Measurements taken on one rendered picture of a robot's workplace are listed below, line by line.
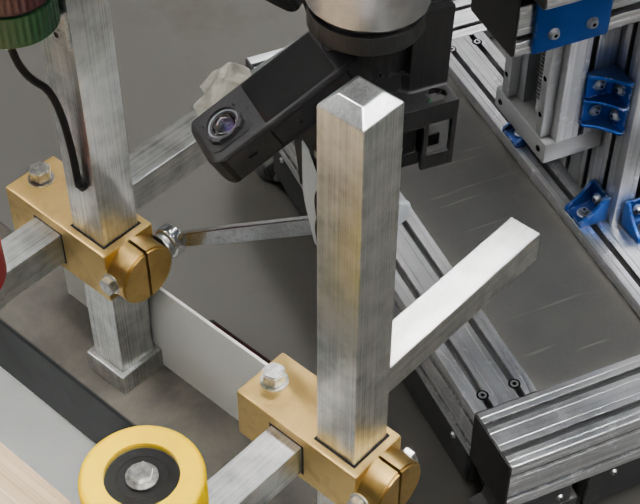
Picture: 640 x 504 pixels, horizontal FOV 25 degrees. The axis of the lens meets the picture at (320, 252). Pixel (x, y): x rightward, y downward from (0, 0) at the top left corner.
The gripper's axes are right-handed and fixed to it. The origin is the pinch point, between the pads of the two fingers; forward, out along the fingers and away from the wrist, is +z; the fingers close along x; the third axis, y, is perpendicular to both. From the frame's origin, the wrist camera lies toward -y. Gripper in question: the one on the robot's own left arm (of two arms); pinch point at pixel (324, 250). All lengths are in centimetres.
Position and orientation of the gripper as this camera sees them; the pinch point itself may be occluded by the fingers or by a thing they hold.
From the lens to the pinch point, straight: 99.6
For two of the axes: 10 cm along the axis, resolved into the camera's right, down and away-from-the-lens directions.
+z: -0.3, 7.0, 7.1
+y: 9.1, -2.7, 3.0
